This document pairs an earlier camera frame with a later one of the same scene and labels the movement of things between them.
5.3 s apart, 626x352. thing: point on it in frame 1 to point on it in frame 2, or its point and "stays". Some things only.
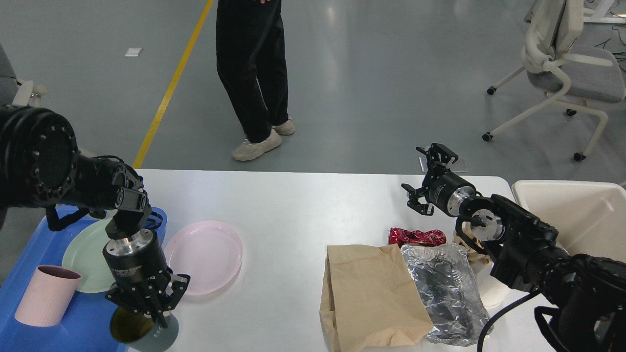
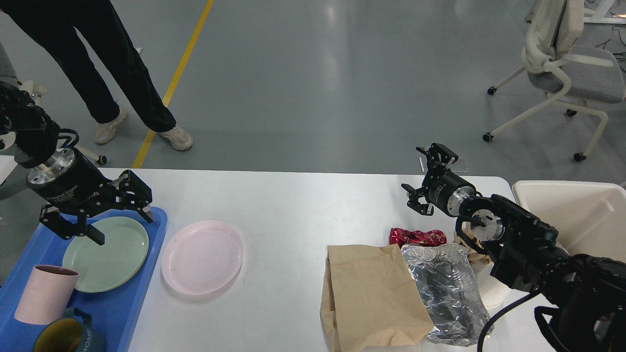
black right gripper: [446, 190] stays
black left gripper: [140, 265] to [70, 179]
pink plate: [209, 252] stays
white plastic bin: [590, 217] stays
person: [251, 60] to [53, 22]
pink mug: [48, 296] stays
